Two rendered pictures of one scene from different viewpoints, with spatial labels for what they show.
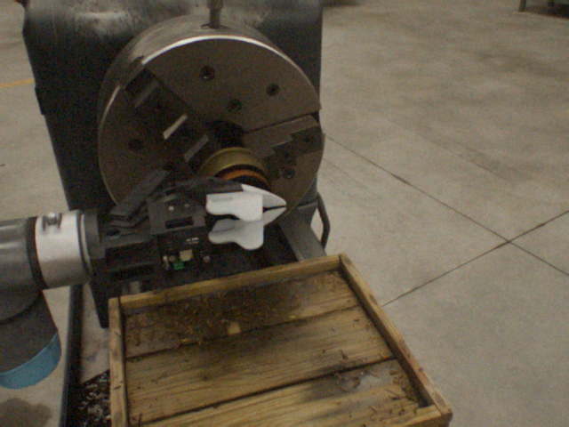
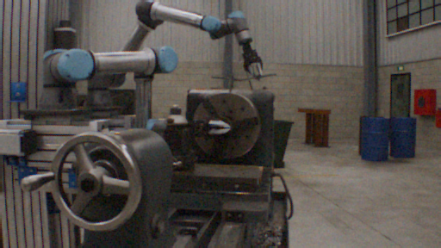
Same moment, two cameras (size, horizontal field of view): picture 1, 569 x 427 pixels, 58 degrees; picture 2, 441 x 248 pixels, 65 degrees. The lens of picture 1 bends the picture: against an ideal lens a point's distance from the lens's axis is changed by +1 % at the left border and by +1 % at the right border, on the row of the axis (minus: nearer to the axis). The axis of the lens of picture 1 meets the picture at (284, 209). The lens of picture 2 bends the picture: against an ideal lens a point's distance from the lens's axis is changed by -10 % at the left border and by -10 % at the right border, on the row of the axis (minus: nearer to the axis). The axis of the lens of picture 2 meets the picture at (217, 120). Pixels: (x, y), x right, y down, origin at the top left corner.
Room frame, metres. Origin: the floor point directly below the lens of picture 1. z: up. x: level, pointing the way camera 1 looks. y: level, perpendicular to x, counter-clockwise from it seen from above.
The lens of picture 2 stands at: (-0.97, -0.69, 1.20)
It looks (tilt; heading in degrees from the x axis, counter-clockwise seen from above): 3 degrees down; 27
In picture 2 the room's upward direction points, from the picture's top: 1 degrees clockwise
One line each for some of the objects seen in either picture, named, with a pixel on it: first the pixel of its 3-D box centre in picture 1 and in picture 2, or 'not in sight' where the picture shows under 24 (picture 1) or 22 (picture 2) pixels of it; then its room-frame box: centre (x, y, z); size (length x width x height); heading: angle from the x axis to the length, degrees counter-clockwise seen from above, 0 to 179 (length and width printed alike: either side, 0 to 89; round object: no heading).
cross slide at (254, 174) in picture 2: not in sight; (194, 176); (0.09, -0.06, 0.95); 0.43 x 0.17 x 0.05; 107
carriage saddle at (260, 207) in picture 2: not in sight; (195, 196); (0.05, -0.09, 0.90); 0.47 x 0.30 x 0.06; 107
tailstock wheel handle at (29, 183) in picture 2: not in sight; (40, 180); (-0.64, -0.24, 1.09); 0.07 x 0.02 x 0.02; 17
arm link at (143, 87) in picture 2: not in sight; (143, 102); (0.44, 0.41, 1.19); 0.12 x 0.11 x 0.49; 163
